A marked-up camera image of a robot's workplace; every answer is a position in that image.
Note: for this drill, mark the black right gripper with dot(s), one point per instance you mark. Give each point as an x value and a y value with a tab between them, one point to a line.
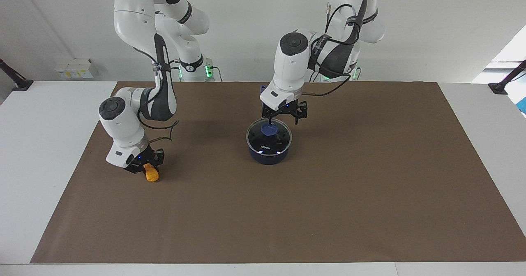
141	158

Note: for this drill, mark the glass lid with blue knob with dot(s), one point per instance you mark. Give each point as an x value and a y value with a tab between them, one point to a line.
280	138

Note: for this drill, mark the black clamp stand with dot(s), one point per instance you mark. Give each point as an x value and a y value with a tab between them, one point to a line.
18	82
499	87

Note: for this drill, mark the dark blue saucepan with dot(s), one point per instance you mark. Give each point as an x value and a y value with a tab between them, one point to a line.
269	158

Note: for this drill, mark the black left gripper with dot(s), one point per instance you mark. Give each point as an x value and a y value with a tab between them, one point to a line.
287	108

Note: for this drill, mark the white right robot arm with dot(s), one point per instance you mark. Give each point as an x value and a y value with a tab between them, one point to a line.
123	119

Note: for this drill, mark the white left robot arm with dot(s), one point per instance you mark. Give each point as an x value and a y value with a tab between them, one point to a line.
287	70

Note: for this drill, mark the light blue panel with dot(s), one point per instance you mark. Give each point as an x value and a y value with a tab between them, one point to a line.
522	105

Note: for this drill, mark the brown table mat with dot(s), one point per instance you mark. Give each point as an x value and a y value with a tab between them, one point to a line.
287	210

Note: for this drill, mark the white wall socket boxes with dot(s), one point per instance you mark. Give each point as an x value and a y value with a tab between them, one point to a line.
76	68

